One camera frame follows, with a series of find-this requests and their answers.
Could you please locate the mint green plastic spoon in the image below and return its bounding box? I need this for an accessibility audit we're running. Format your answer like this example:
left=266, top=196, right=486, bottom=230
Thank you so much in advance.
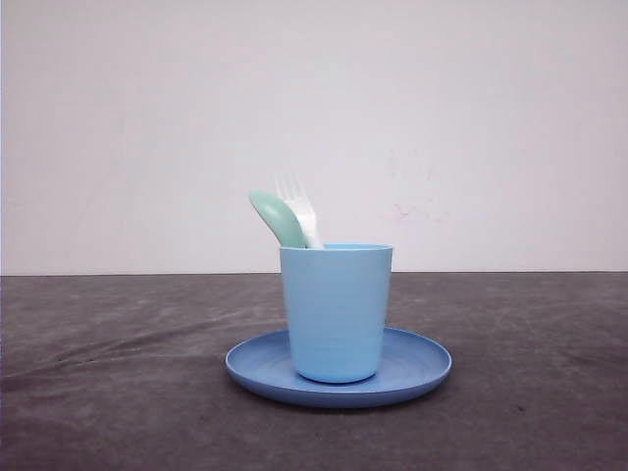
left=248, top=190, right=306, bottom=248

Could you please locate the white plastic fork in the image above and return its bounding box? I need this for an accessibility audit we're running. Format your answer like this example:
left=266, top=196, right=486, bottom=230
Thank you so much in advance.
left=274, top=174, right=325, bottom=249

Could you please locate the blue plastic plate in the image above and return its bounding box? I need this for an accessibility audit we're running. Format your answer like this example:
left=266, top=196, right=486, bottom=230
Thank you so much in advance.
left=225, top=328, right=452, bottom=409

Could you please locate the grey table cloth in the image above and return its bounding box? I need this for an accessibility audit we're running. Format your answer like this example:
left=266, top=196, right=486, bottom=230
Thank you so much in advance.
left=1, top=273, right=627, bottom=470

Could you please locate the light blue plastic cup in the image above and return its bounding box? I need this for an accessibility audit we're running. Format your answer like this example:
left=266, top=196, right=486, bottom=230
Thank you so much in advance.
left=280, top=243, right=393, bottom=384

